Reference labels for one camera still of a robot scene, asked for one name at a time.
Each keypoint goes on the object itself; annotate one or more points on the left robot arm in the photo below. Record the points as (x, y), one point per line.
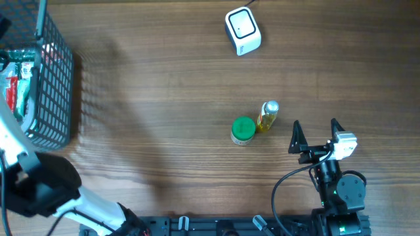
(36, 182)

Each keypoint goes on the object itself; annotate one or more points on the green lid jar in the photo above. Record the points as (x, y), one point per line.
(243, 130)

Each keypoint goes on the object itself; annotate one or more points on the green foil packet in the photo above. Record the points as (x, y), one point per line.
(20, 55)

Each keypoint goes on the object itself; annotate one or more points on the yellow oil bottle silver cap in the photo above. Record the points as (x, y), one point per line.
(267, 116)

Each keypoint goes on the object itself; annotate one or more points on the white barcode scanner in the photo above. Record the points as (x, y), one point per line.
(242, 30)

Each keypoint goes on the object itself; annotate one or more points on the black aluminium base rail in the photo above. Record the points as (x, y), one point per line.
(302, 225)

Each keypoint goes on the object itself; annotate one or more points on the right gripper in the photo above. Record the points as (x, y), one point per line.
(298, 139)

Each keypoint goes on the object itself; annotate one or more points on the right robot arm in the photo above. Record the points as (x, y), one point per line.
(342, 193)

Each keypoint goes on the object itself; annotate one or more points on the red white snack packet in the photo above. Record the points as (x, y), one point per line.
(11, 92)

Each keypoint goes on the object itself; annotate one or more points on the grey plastic mesh basket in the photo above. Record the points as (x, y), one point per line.
(45, 86)

